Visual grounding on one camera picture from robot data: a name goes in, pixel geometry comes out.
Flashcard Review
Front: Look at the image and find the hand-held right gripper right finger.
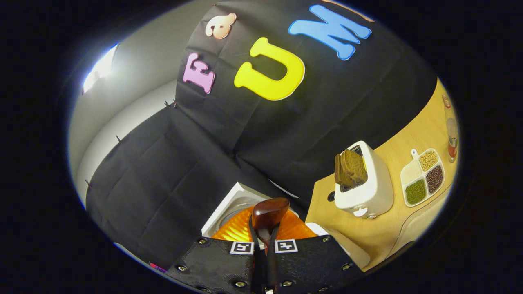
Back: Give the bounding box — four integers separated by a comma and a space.
268, 208, 365, 294

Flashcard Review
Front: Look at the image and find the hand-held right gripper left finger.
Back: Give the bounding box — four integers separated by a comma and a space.
165, 206, 266, 294

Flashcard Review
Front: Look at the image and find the white rice cooker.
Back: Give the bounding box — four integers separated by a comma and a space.
201, 182, 371, 270

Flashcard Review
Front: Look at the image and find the brown wooden spoon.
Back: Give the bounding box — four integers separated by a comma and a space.
251, 198, 291, 294

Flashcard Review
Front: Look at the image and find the white toaster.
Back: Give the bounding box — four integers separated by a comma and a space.
334, 141, 394, 219

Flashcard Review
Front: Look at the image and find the black backdrop cloth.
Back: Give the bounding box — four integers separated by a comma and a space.
86, 0, 438, 270

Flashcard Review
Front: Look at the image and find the white divided grain tray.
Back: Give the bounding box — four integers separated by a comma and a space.
400, 148, 446, 207

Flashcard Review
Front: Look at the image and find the clear plastic bottle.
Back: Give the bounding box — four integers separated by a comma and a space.
443, 95, 459, 163

